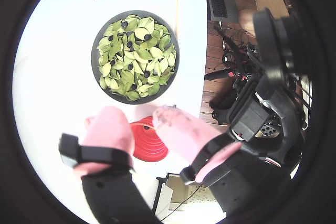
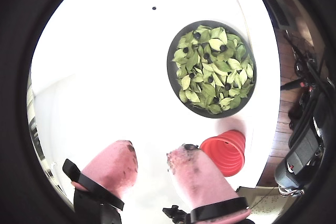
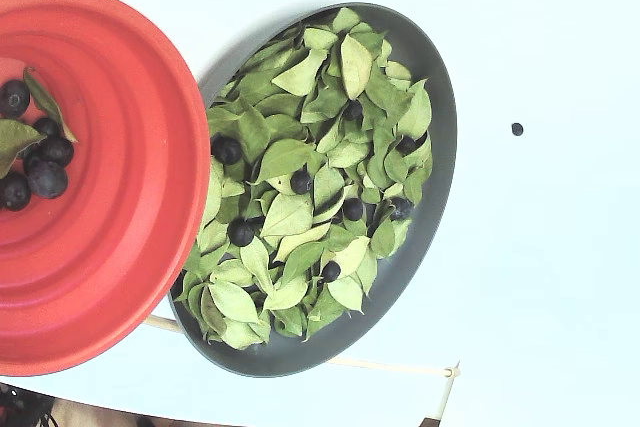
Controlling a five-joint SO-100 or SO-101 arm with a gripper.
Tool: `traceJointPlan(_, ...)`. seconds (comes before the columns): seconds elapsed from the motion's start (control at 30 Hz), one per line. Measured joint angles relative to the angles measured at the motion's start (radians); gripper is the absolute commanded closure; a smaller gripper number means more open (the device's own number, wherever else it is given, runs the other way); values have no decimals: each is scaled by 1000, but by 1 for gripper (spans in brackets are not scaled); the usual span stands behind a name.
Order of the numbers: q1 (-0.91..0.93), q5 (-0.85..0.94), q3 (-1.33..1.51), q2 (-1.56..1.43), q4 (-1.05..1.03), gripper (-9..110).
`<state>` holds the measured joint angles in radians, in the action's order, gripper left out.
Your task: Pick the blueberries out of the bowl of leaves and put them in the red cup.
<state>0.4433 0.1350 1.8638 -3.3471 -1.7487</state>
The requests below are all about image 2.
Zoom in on pink-tipped black gripper finger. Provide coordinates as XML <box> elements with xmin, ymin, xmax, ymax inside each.
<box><xmin>62</xmin><ymin>140</ymin><xmax>139</xmax><ymax>224</ymax></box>
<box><xmin>162</xmin><ymin>143</ymin><xmax>254</xmax><ymax>224</ymax></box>

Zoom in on red collapsible ribbed cup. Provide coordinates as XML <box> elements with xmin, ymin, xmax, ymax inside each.
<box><xmin>199</xmin><ymin>129</ymin><xmax>246</xmax><ymax>178</ymax></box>

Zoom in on pile of green leaves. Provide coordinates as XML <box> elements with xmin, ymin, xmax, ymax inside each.
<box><xmin>172</xmin><ymin>24</ymin><xmax>255</xmax><ymax>115</ymax></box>

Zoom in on dark grey round bowl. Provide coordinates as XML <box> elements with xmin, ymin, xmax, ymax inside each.
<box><xmin>166</xmin><ymin>20</ymin><xmax>257</xmax><ymax>119</ymax></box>

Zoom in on beige speckled rug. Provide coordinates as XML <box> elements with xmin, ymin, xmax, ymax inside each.
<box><xmin>237</xmin><ymin>186</ymin><xmax>287</xmax><ymax>221</ymax></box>

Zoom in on black tripod legs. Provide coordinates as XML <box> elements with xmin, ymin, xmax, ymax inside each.
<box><xmin>280</xmin><ymin>31</ymin><xmax>333</xmax><ymax>96</ymax></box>

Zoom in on grey ribbed rectangular panel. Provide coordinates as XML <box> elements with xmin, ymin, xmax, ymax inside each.
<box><xmin>264</xmin><ymin>0</ymin><xmax>296</xmax><ymax>29</ymax></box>

